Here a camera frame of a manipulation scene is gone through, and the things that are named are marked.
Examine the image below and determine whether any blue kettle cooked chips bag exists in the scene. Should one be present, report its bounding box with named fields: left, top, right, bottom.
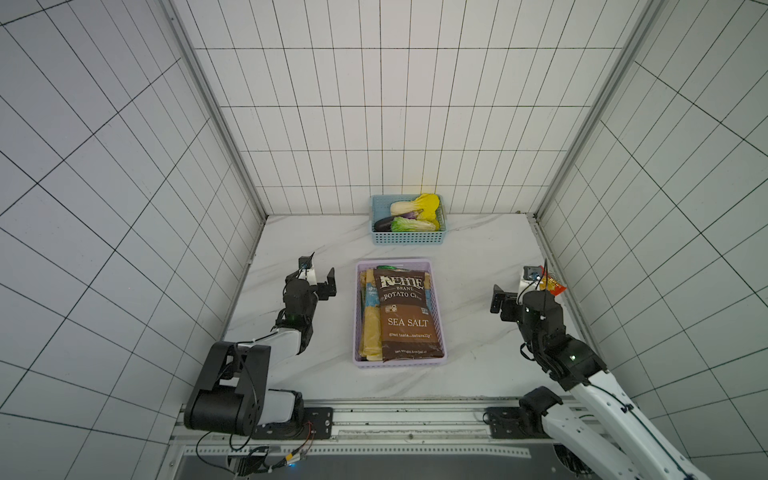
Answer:
left=358, top=269, right=383, bottom=362

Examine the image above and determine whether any brown Kettle chips bag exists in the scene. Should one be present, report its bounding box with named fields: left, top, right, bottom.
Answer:
left=374, top=268, right=445, bottom=363

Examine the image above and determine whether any green Chuba cassava chips bag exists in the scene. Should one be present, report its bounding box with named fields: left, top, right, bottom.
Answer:
left=376, top=265, right=410, bottom=272

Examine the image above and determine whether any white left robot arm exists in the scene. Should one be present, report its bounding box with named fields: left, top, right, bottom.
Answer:
left=183, top=266, right=337, bottom=438

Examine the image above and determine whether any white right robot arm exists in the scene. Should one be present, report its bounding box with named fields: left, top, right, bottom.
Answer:
left=484, top=287, right=706, bottom=479

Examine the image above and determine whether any purple perforated basket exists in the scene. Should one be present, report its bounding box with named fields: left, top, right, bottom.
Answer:
left=353, top=258, right=447, bottom=368

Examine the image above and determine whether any light blue perforated basket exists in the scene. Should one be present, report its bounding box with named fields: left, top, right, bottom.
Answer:
left=369, top=194, right=447, bottom=245

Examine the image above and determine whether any red snack packet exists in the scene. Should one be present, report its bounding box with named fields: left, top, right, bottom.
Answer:
left=539, top=276, right=567, bottom=296

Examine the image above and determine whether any toy eggplant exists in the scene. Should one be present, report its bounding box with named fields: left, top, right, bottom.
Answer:
left=373, top=216, right=396, bottom=232

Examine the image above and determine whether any green toy napa cabbage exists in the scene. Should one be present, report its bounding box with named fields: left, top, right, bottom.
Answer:
left=391, top=216, right=439, bottom=233

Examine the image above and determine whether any white toy cabbage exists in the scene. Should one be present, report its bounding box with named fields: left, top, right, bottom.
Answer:
left=390, top=201, right=422, bottom=216

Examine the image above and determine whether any yellow toy cabbage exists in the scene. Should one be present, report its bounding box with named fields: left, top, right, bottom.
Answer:
left=413, top=193, right=440, bottom=230

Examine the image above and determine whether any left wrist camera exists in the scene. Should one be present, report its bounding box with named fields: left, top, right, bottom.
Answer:
left=296, top=254, right=317, bottom=286

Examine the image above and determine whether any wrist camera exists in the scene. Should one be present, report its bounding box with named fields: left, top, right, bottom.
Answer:
left=519, top=266, right=546, bottom=294
left=296, top=254, right=317, bottom=286

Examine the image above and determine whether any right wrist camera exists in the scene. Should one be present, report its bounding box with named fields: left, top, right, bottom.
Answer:
left=519, top=266, right=546, bottom=294

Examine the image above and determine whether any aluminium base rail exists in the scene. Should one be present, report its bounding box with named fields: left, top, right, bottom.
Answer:
left=157, top=398, right=667, bottom=480

